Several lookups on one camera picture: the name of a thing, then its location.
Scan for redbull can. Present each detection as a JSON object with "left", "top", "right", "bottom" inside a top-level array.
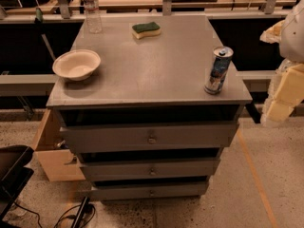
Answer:
[{"left": 204, "top": 46, "right": 234, "bottom": 94}]

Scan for middle grey drawer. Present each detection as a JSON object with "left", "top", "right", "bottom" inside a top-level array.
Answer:
[{"left": 80, "top": 159, "right": 219, "bottom": 181}]

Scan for clear plastic water bottle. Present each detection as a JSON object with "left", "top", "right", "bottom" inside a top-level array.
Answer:
[{"left": 82, "top": 0, "right": 103, "bottom": 33}]

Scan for light wooden box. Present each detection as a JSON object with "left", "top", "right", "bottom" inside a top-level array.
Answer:
[{"left": 32, "top": 109, "right": 85, "bottom": 181}]

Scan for green yellow sponge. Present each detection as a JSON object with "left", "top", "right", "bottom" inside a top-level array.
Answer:
[{"left": 132, "top": 22, "right": 161, "bottom": 40}]

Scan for grey drawer cabinet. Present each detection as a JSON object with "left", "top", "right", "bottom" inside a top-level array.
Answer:
[{"left": 47, "top": 15, "right": 252, "bottom": 197}]

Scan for bottom grey drawer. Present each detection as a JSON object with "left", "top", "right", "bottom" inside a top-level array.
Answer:
[{"left": 90, "top": 181, "right": 208, "bottom": 201}]

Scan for black floor cables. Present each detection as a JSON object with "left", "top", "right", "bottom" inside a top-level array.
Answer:
[{"left": 12, "top": 197, "right": 97, "bottom": 228}]

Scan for grey drawer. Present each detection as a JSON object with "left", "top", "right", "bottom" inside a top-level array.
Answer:
[
  {"left": 61, "top": 123, "right": 238, "bottom": 153},
  {"left": 90, "top": 181, "right": 208, "bottom": 201},
  {"left": 80, "top": 159, "right": 219, "bottom": 181}
]

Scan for white bowl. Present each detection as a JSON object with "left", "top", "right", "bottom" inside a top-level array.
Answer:
[{"left": 52, "top": 49, "right": 101, "bottom": 81}]

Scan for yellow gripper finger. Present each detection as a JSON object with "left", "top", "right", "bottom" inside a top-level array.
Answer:
[
  {"left": 261, "top": 64, "right": 304, "bottom": 124},
  {"left": 259, "top": 20, "right": 284, "bottom": 44}
]

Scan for black chair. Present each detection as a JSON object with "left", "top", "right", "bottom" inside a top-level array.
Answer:
[{"left": 0, "top": 145, "right": 33, "bottom": 228}]

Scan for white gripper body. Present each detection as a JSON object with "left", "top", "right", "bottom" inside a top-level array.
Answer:
[{"left": 279, "top": 0, "right": 304, "bottom": 63}]

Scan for top grey drawer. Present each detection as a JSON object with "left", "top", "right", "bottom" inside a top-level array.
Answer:
[{"left": 61, "top": 123, "right": 238, "bottom": 153}]

